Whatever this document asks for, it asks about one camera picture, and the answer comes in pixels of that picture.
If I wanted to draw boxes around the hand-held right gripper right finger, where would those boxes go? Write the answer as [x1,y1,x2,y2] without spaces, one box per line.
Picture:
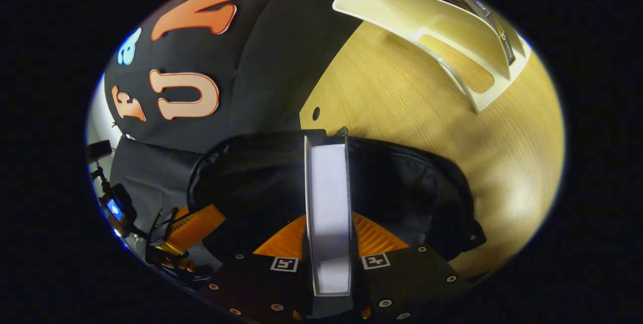
[353,212,473,320]

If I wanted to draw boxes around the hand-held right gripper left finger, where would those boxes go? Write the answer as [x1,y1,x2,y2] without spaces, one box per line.
[201,215,305,320]

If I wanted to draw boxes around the black schoolbag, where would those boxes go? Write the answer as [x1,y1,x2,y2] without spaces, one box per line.
[187,131,487,264]

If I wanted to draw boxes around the black book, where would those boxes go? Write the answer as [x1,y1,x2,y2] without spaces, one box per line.
[301,131,358,317]

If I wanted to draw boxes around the white bookshelf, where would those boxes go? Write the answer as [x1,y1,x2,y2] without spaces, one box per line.
[333,0,532,114]

